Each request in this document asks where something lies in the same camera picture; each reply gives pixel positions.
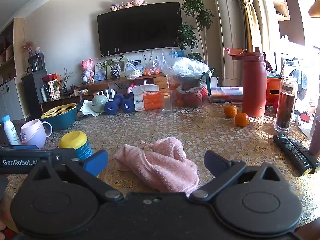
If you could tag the clear plastic bags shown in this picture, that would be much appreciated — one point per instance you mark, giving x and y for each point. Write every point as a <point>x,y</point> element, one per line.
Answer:
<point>160,60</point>

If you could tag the pink plush bear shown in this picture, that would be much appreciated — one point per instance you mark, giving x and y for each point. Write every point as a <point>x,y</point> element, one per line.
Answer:
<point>87,70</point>

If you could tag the black cabinet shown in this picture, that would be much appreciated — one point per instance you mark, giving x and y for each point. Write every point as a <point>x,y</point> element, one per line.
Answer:
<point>32,92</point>

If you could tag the white bottle blue cap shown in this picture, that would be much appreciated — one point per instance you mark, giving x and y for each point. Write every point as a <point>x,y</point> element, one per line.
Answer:
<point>10,131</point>

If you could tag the photo frame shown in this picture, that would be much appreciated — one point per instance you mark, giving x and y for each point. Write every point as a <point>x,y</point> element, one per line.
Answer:
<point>122,67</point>

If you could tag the wooden bookshelf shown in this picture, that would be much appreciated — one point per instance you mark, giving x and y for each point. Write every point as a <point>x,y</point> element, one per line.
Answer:
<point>8,50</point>

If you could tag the black remote control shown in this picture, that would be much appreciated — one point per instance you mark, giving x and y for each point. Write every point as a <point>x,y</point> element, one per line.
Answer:
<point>290,152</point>
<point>303,151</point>

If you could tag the yellow lid jar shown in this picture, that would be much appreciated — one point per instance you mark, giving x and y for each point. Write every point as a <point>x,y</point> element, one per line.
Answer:
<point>73,141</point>

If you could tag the clear drinking glass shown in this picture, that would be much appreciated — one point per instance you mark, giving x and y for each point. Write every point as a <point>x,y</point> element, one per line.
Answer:
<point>167,95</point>

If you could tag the plastic bag covered bowl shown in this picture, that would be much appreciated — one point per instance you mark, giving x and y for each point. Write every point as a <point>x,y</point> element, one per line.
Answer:
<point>186,67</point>

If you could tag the pink towel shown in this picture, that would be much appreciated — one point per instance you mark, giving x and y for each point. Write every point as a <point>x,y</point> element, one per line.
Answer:
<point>155,162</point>

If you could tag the wooden TV stand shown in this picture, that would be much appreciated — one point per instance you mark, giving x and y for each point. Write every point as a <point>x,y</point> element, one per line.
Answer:
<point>100,86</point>

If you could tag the glass tea bottle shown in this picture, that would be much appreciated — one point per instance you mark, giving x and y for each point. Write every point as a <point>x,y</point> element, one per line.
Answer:
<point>285,105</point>

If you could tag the clear fruit container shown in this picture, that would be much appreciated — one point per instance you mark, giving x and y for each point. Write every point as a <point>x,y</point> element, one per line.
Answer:
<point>190,96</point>

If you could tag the yellow curtain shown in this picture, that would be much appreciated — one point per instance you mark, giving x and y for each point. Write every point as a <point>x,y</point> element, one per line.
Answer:
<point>248,15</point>

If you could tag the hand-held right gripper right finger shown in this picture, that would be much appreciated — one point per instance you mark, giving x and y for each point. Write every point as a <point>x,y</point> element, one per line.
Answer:
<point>215,161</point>

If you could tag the tall potted tree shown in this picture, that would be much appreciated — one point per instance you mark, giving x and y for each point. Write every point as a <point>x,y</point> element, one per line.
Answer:
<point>195,27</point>

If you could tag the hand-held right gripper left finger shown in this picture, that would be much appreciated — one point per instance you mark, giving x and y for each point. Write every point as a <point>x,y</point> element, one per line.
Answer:
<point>95,163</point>

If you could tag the white standing air conditioner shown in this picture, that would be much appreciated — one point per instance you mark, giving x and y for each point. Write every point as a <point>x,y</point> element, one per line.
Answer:
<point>230,35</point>

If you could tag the tan plush toy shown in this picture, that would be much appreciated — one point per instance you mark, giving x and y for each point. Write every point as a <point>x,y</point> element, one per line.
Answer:
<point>315,10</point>

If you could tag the teal basket yellow strainer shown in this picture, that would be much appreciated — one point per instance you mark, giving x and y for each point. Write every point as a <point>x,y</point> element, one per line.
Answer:
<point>60,116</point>

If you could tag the orange stool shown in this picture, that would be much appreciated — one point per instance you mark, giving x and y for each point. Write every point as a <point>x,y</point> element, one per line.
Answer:
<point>272,92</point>

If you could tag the blue dumbbell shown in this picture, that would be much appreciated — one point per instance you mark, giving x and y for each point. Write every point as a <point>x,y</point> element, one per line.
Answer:
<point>112,106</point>
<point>127,105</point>

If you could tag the black television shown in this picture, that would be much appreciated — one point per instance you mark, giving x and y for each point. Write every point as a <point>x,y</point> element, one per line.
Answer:
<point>140,30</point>

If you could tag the plastic bag of fruit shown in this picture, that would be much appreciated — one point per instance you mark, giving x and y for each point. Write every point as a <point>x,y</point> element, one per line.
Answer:
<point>133,70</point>

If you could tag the lilac mug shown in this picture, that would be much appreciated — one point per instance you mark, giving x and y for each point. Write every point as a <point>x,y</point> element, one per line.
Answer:
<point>33,135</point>

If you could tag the red water bottle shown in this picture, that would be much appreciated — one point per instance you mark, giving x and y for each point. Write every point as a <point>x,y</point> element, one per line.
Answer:
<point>253,90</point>

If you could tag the tangerine with stem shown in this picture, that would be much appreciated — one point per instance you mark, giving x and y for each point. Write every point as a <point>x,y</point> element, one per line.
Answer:
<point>230,111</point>

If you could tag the white cloth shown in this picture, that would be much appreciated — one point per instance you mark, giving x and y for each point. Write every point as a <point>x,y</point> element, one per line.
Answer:
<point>86,107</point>

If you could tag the stack of books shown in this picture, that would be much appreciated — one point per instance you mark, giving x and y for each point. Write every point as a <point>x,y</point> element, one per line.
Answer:
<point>226,93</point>

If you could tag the small pink plush toy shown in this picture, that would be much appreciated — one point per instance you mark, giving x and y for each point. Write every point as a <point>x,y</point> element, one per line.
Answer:
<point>126,4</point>

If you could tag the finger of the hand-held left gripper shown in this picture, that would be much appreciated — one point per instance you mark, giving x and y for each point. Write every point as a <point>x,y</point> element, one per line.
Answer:
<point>62,154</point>

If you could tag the pink pig plush toy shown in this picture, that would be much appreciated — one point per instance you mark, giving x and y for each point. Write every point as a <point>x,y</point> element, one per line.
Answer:
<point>139,1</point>

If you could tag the small potted plant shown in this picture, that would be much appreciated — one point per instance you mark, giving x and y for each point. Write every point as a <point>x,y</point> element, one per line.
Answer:
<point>115,74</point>

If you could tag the coffee machine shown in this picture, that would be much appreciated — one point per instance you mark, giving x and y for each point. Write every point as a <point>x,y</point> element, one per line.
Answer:
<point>37,62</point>

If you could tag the grey-haired plush doll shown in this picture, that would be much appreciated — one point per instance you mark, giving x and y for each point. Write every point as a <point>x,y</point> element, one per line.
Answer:
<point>114,7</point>

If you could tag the orange tissue box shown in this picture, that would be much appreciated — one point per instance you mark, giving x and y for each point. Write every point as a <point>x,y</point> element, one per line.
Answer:
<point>148,100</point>

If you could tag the pink kettlebell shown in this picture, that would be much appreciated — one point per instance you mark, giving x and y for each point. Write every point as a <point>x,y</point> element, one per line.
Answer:
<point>132,88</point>

